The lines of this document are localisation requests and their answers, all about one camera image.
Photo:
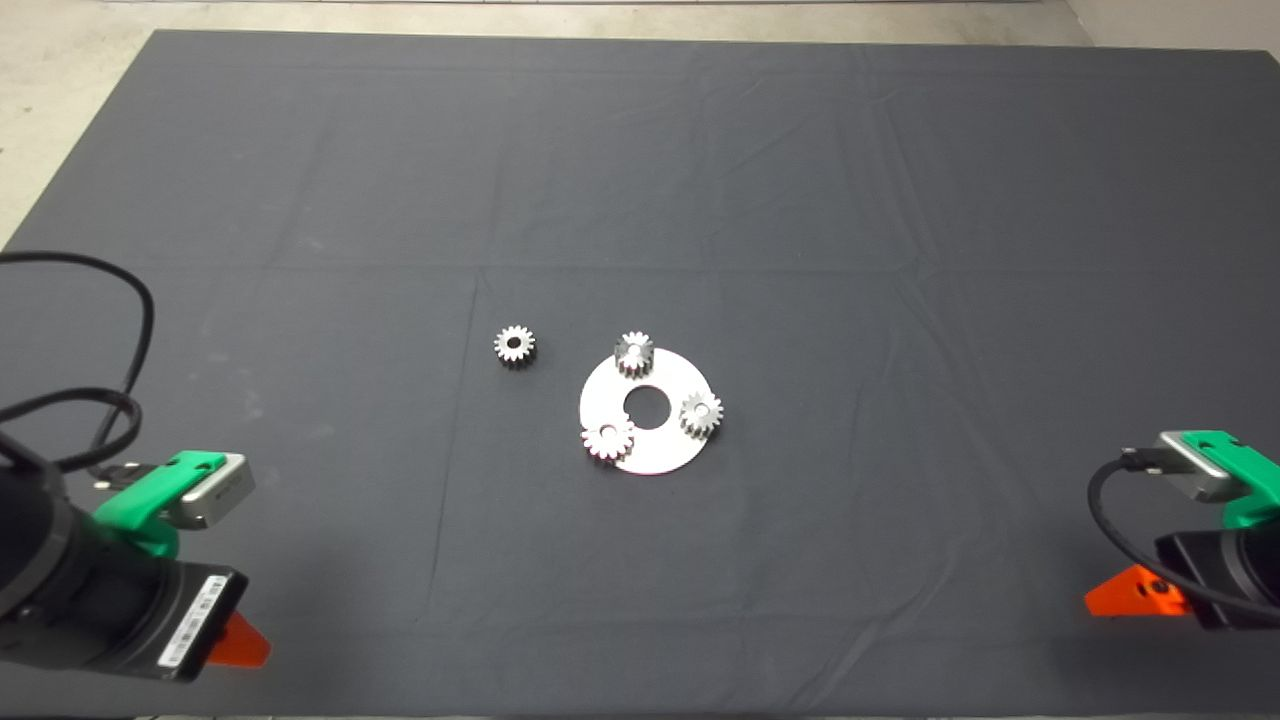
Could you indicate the green left camera mount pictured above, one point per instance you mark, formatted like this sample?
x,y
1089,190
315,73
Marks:
x,y
150,500

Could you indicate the larger steel gear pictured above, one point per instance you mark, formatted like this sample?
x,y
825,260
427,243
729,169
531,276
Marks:
x,y
595,441

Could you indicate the grey right camera box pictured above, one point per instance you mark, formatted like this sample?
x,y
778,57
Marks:
x,y
1200,478

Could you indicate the dark grey table cloth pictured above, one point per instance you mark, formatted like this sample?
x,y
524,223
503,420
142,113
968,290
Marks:
x,y
800,200

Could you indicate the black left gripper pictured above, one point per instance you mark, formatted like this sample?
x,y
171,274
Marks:
x,y
140,620

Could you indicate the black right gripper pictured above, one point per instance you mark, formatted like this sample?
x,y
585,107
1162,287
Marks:
x,y
1230,580

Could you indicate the round metal plate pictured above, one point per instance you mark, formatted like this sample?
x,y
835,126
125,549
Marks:
x,y
660,445

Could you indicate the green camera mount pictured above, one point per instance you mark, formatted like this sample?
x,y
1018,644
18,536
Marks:
x,y
1250,490
150,500

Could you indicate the green right camera mount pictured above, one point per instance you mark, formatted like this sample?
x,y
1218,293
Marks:
x,y
1250,490

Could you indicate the small steel gear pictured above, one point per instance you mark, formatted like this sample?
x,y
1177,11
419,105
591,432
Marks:
x,y
501,346
690,420
632,363

